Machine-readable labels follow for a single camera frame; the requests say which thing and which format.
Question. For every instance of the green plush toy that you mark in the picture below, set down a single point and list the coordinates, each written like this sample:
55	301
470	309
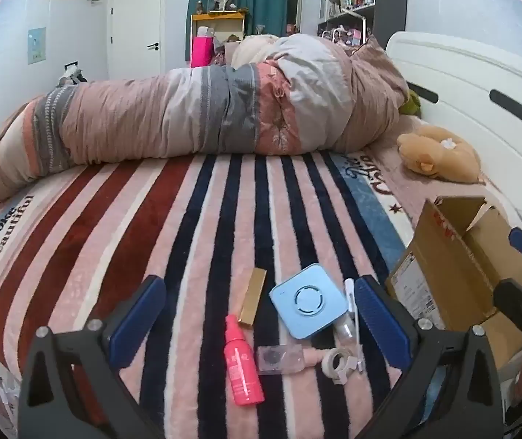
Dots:
411	105

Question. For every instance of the tan plush toy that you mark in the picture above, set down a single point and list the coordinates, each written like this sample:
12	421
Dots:
443	155

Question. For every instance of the light blue wall poster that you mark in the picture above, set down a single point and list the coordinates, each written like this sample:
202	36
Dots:
36	45

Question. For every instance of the striped plush blanket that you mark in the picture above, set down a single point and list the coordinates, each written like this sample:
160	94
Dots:
174	238

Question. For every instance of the white plastic applicator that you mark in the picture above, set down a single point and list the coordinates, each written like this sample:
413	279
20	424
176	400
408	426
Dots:
350	295

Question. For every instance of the pink spray bottle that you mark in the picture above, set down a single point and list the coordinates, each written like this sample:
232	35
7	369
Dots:
240	366

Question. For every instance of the patchwork duvet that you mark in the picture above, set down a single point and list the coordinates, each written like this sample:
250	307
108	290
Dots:
151	114

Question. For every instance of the bright pink bag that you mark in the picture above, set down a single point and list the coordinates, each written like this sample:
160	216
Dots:
201	52

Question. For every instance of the white bed headboard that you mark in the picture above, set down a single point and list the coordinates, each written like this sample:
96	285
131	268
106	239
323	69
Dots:
462	82

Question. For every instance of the small clear plastic bottle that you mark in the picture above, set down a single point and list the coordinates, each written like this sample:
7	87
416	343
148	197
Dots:
344	331

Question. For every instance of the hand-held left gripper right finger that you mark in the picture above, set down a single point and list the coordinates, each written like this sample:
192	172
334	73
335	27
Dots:
380	324

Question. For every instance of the clear bottle with pink cap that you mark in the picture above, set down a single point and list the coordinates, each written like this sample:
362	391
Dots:
274	359

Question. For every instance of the light blue square device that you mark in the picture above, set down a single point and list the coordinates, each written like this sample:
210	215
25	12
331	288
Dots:
309	302

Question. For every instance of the white door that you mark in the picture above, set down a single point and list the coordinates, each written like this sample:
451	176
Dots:
135	23

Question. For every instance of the cream pillow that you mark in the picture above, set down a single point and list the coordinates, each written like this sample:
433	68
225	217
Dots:
254	50

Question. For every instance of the brown cardboard box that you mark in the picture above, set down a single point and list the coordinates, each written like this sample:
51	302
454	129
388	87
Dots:
443	265

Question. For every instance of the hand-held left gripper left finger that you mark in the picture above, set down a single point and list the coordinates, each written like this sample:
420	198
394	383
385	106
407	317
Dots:
137	315

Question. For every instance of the white tape roll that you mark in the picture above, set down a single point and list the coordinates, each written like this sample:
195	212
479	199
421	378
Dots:
336	361

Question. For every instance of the yellow side table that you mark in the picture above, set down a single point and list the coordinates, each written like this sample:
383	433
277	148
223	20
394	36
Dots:
217	17

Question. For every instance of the gold lipstick box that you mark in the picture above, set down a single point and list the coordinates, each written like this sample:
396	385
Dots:
252	297

